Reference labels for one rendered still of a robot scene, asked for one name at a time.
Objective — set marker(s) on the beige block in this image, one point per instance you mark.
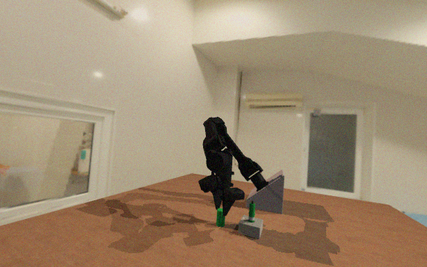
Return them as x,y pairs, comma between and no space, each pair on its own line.
253,229

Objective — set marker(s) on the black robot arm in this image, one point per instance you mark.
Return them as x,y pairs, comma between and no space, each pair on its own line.
216,139

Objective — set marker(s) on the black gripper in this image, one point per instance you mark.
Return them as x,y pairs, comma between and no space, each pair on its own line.
225,193

